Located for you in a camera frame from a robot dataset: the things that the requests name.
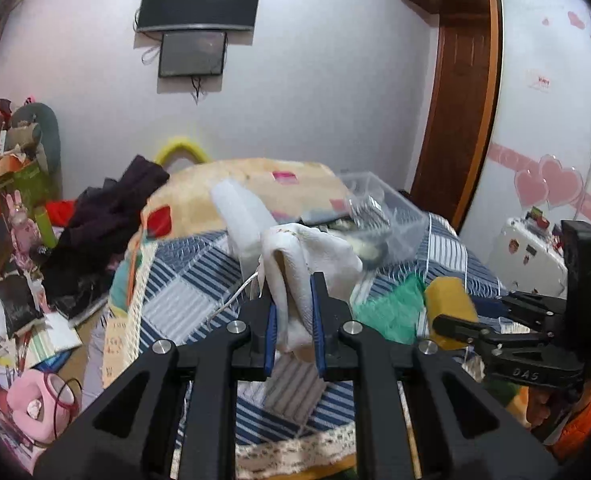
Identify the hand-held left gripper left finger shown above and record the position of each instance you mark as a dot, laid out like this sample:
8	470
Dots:
270	342

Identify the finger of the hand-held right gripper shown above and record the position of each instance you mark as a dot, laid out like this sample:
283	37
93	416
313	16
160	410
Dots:
530	305
458	330

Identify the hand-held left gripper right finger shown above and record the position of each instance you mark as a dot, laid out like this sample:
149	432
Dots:
318	325

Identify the yellow sponge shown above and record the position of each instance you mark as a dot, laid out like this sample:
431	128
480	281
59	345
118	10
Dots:
450	295

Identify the white cloth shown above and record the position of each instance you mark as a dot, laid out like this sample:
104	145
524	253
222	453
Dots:
300	260

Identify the clear plastic box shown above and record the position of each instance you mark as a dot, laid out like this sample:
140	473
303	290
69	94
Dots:
380	200

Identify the person's right forearm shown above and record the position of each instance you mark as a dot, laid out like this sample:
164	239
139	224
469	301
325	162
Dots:
588	420

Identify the person's right hand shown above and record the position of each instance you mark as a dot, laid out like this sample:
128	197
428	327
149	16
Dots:
540	407

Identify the white suitcase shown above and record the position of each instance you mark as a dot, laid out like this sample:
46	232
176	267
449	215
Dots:
520	255

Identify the green cloth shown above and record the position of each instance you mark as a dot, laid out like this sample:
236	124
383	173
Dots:
390	310

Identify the blue striped patchwork quilt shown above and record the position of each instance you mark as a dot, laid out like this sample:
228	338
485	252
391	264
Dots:
185	285

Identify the translucent white plastic bag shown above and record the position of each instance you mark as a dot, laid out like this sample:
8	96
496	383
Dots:
240	215

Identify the beige patterned blanket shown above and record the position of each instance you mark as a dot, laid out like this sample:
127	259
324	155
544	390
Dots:
255	185

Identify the white sliding door with hearts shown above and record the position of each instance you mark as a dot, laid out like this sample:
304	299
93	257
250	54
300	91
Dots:
545	110

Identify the dark purple clothes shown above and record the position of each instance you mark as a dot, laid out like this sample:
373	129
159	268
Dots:
110	210

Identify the pile of books and papers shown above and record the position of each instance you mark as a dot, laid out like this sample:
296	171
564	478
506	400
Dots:
30	320

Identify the red cloth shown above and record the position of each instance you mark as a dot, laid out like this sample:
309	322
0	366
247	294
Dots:
60	212

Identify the pink plush toy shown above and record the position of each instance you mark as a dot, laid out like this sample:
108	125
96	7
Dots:
28	405

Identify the green bottle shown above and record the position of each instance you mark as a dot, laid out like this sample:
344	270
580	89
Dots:
45	227

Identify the pink rabbit doll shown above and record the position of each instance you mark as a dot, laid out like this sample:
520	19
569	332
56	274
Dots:
18	225

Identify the green cardboard box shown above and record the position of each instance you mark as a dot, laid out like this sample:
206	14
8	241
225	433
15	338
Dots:
20	180

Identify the small wall screen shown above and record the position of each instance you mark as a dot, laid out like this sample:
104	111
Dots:
192	54

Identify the black wall television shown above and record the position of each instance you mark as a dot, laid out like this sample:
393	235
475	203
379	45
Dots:
200	0

